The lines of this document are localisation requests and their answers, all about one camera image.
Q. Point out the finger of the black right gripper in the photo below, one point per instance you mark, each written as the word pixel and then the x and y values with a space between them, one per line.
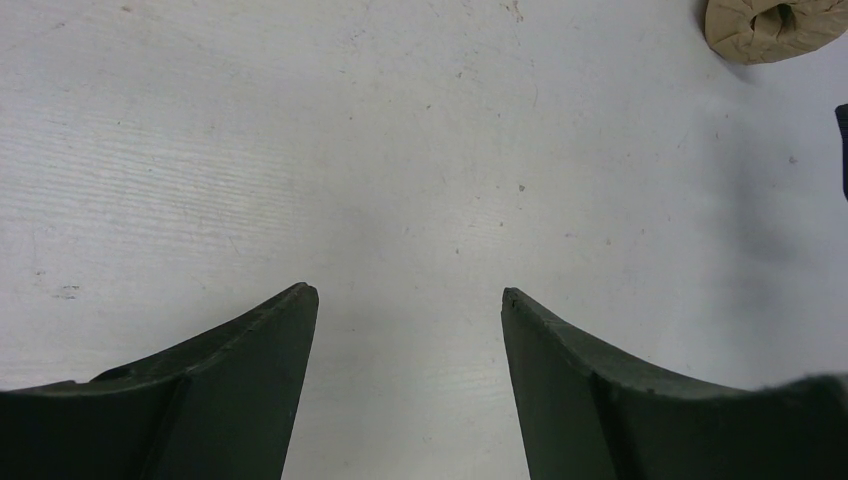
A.
pixel 841 114

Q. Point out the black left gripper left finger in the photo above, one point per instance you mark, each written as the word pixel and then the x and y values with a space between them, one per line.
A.
pixel 220 405

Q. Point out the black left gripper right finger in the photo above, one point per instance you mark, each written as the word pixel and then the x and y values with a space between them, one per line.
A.
pixel 589 410

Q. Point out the brown roll plain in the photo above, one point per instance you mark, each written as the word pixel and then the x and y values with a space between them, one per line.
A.
pixel 750 32

